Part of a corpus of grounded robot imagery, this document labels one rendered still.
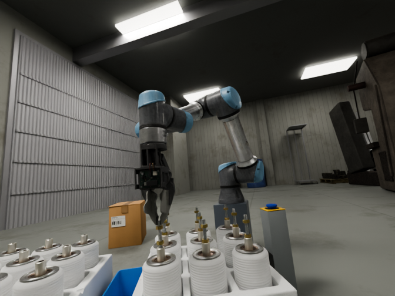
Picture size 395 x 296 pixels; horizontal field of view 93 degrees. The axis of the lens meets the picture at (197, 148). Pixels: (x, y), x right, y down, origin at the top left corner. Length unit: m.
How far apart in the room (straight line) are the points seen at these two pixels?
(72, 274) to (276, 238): 0.66
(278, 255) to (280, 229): 0.09
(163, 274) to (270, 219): 0.43
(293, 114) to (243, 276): 7.52
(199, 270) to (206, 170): 7.30
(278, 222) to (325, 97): 7.69
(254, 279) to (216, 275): 0.10
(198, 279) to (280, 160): 7.14
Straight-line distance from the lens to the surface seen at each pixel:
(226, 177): 1.10
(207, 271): 0.54
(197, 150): 7.96
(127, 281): 0.95
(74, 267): 0.75
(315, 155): 7.78
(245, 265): 0.57
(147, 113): 0.53
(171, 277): 0.55
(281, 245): 0.82
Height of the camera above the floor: 0.45
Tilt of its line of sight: 9 degrees up
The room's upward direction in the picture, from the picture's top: 5 degrees counter-clockwise
